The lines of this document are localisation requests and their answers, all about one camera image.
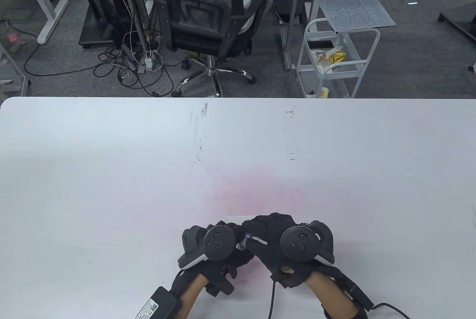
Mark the person's left hand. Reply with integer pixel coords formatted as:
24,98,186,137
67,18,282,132
169,222,255,297

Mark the person's right hand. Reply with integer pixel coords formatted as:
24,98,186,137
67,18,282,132
242,213,335,290

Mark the person's right forearm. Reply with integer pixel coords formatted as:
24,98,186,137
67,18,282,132
305,271,359,319

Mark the person's left forearm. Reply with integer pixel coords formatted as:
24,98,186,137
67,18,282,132
178,274,212,319

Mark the black and white controller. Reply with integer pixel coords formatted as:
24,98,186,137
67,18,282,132
178,224,237,270
280,220,336,265

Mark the black wrist pack with label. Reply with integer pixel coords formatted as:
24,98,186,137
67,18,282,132
135,286,183,319

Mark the white rolling cart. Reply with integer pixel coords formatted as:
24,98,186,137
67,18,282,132
296,17,381,99

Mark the yellow packet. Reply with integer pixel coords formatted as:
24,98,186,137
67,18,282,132
320,47,348,64

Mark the black mesh office chair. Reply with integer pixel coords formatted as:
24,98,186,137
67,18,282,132
147,0,269,98

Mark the black box on floor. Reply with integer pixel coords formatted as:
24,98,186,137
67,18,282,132
277,0,305,18

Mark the grey sheet with circle patterns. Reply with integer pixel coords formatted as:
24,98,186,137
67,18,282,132
311,0,397,34

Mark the black rolling base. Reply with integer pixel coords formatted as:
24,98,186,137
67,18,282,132
79,14,123,50

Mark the grey metal rack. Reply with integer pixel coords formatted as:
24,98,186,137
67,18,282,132
0,42,30,97

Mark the black floor platform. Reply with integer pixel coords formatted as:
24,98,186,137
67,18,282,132
438,2,476,44

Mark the black desk with white leg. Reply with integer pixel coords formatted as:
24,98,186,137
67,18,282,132
19,0,82,45

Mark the black glove cable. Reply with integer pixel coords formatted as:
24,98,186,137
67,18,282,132
268,282,277,319

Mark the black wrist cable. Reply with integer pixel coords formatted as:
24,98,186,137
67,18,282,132
370,302,409,319

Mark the tangle of floor cables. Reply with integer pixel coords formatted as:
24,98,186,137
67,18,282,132
24,17,175,98

